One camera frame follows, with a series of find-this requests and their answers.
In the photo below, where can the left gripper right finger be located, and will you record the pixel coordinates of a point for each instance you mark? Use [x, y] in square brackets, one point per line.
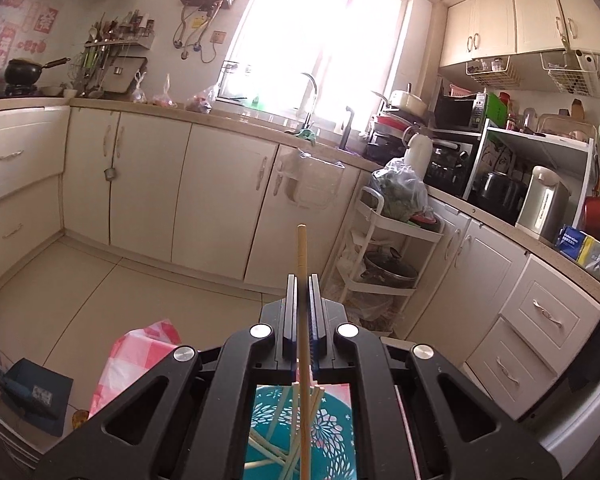
[324, 317]

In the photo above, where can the red white checkered tablecloth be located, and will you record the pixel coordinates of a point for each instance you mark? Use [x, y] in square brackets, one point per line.
[131, 356]

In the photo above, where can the black frying pan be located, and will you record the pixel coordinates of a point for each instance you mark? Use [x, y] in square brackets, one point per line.
[26, 73]

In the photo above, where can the white electric kettle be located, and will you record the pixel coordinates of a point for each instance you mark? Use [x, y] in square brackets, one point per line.
[544, 205]

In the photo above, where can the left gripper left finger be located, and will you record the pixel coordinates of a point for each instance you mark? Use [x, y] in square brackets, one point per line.
[281, 315]

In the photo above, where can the white thermos jug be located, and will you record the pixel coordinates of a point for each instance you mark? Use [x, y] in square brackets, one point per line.
[418, 154]

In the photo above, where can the white rolling storage cart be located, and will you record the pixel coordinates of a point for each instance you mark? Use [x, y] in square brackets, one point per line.
[381, 261]

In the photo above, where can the green vegetable plastic bag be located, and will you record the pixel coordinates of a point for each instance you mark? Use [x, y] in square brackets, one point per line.
[402, 189]

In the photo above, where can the red pan on rack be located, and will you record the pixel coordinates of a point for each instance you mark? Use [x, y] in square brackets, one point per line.
[591, 216]

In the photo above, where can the blue perforated plastic basket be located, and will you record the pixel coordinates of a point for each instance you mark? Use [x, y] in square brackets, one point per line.
[332, 439]

